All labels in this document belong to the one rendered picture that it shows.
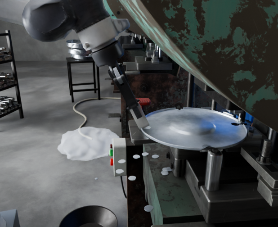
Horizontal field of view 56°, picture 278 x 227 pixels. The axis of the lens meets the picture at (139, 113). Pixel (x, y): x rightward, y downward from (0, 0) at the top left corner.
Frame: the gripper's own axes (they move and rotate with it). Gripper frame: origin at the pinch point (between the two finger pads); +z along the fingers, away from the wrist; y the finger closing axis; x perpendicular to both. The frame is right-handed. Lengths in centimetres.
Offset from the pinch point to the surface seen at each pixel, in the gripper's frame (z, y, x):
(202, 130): 9.5, 4.9, 13.4
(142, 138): 3.5, 5.6, -1.5
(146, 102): 8.5, -30.6, 3.8
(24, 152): 42, -142, -107
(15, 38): -71, -667, -224
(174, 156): 13.9, 3.7, 3.9
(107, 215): 66, -52, -42
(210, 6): -24, 46, 10
